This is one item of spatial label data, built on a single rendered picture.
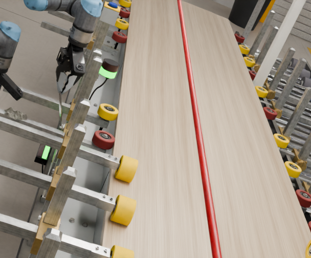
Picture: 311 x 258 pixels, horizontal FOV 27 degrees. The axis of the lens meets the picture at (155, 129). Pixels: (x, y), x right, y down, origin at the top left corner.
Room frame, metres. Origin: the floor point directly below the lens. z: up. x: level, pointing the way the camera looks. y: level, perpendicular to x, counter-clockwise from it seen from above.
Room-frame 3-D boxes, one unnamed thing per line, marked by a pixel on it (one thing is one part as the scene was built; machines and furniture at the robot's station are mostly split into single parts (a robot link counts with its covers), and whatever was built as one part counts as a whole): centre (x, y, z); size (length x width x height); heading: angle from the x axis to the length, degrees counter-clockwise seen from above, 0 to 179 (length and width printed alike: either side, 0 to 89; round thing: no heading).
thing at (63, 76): (2.09, 0.38, 1.04); 0.06 x 0.03 x 0.09; 31
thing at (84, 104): (1.88, 0.24, 0.87); 0.03 x 0.03 x 0.48; 10
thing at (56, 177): (1.61, 0.19, 0.95); 0.13 x 0.06 x 0.05; 10
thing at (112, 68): (2.13, 0.24, 1.15); 0.06 x 0.06 x 0.02
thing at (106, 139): (2.11, 0.16, 0.85); 0.08 x 0.08 x 0.11
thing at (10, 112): (2.05, 0.48, 0.87); 0.09 x 0.07 x 0.02; 100
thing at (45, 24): (3.30, 0.57, 0.80); 0.43 x 0.03 x 0.04; 100
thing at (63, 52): (2.10, 0.37, 1.15); 0.09 x 0.08 x 0.12; 31
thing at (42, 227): (1.36, 0.15, 0.95); 0.13 x 0.06 x 0.05; 10
